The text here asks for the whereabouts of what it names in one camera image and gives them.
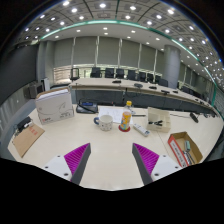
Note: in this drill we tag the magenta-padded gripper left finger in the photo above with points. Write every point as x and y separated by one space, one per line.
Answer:
76 159

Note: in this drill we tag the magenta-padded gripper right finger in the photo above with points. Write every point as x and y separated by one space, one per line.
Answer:
147 159

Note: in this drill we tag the yellow-capped clear drink bottle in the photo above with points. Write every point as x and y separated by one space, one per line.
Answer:
125 120

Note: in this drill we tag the open brown cardboard box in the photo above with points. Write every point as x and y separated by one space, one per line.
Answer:
175 150

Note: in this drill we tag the white remote control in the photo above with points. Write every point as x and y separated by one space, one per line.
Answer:
141 130

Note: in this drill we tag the beige desk organizer tray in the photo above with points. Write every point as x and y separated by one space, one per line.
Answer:
160 128

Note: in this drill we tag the black pen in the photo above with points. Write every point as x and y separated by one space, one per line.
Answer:
139 115

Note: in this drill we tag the black conference desk device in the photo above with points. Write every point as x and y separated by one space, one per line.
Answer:
86 107

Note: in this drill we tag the white cardboard paper box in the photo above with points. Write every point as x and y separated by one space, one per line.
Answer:
53 108

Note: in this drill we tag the white printed paper sheet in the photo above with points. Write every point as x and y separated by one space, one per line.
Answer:
111 114

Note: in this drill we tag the small black desk device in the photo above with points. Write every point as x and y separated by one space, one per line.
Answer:
23 123

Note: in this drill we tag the row of black office chairs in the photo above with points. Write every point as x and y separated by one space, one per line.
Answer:
110 72

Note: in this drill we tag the group of ceiling lights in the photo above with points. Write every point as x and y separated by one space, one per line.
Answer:
102 5

